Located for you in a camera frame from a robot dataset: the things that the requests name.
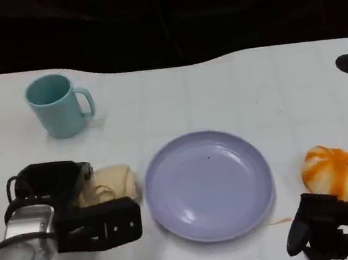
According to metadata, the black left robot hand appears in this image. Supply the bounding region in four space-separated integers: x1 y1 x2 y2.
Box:
11 152 146 260

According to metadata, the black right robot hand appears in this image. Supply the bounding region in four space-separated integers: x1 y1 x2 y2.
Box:
279 188 348 260

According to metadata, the beige towel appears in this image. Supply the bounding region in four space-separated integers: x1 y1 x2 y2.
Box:
71 162 144 212

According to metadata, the orange and white bread roll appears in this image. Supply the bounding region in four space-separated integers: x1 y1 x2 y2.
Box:
298 142 348 208

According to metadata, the pale green mug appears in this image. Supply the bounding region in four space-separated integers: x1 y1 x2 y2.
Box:
23 69 100 144

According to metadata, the lilac plate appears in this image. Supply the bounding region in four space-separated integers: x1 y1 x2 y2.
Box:
139 123 280 250

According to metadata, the black backdrop cloth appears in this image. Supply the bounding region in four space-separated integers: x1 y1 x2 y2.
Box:
0 0 348 89

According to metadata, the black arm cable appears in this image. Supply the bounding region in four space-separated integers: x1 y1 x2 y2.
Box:
0 176 25 221
0 228 60 260

